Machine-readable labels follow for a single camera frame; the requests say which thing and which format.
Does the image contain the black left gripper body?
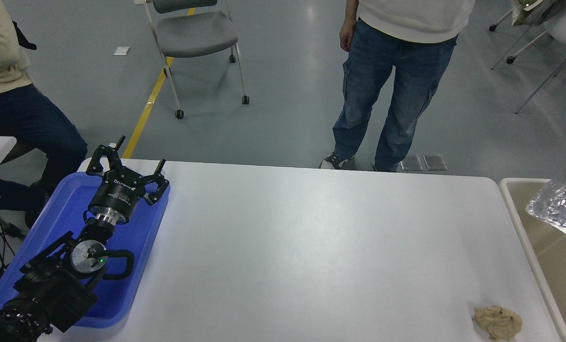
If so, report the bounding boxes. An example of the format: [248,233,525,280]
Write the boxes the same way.
[88,171,146,223]

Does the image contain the grey wheeled chair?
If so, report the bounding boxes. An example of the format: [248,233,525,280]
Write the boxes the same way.
[143,0,250,119]

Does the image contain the standing person's hand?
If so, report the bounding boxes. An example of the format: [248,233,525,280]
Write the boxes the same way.
[339,21,357,52]

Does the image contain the seated person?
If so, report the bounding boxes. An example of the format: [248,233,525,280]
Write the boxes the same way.
[0,0,88,228]

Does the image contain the silver foil tray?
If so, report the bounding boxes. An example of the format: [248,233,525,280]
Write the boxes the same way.
[525,166,566,246]

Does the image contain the standing person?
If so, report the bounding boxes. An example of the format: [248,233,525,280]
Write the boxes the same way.
[319,0,476,172]

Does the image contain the blue plastic tray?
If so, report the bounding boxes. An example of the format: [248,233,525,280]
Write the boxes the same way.
[0,171,171,329]

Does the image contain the large pale bin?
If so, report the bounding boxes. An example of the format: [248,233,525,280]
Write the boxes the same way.
[499,178,566,342]

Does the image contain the crumpled tan paper ball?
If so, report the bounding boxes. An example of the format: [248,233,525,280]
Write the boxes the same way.
[472,305,523,342]

